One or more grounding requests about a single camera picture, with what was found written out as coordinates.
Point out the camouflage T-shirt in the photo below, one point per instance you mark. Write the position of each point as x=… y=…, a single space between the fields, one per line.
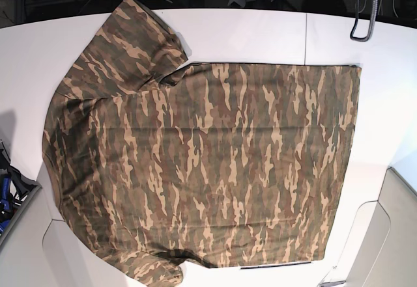
x=155 y=161

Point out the bin with blue items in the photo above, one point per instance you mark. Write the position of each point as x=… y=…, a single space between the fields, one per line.
x=17 y=192

